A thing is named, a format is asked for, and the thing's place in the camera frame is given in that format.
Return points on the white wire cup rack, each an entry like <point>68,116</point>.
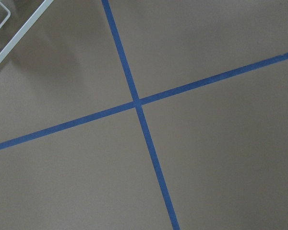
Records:
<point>16,18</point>

